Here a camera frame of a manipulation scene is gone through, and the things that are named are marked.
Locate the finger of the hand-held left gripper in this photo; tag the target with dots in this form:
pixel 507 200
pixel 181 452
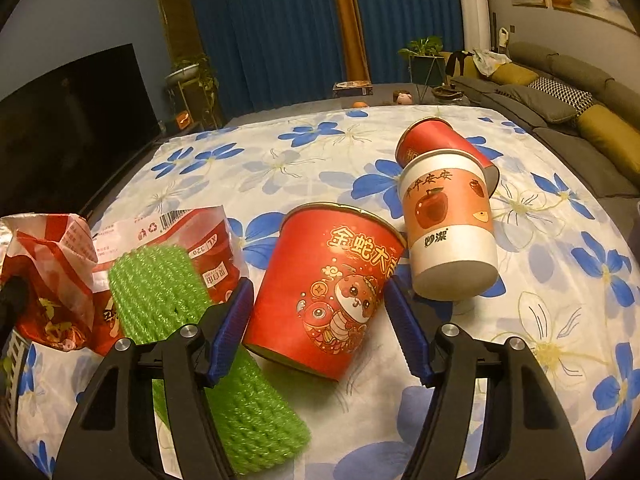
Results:
pixel 12 305

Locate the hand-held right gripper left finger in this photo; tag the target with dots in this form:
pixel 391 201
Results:
pixel 230 330

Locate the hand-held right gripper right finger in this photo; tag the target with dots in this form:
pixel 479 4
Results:
pixel 407 330

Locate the red white striped snack bag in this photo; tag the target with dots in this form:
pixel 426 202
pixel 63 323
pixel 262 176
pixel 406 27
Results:
pixel 45 260

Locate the green foam fruit net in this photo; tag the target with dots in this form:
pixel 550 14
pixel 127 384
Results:
pixel 150 285

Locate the red cartoon paper cup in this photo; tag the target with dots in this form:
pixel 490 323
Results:
pixel 320 300

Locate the red clear plastic wrapper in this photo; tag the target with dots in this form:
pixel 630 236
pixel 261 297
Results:
pixel 200 240

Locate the white paper cup orange label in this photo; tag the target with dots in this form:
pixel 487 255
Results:
pixel 445 230

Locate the blue flower printed blanket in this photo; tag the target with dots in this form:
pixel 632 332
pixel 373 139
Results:
pixel 310 170

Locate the black television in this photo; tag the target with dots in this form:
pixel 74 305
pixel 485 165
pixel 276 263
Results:
pixel 75 130

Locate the small doll toy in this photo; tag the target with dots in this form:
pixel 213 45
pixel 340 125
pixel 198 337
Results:
pixel 403 96

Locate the dark round ashtray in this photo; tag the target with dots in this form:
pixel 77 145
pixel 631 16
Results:
pixel 446 94

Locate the flat printed box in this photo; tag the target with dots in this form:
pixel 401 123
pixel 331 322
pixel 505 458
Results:
pixel 352 90

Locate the grey cushion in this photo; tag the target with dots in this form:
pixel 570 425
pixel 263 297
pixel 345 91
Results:
pixel 515 107

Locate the trailing potted plant on stand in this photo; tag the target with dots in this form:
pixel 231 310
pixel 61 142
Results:
pixel 182 76

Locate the yellow cushion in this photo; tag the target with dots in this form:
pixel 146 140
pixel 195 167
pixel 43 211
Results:
pixel 612 130
pixel 515 75

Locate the black white patterned cushion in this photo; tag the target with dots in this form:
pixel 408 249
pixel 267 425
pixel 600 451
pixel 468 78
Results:
pixel 562 97

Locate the white cloth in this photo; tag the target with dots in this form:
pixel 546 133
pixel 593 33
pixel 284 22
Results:
pixel 490 60

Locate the blue curtain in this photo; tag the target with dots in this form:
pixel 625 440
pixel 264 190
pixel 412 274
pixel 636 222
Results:
pixel 260 35
pixel 400 5

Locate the grey sofa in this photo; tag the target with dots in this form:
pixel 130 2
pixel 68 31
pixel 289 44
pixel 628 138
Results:
pixel 575 65

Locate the orange curtain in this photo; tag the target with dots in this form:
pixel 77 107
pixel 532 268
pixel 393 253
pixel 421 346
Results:
pixel 350 20

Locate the white standing air conditioner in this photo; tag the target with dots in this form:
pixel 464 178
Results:
pixel 474 15

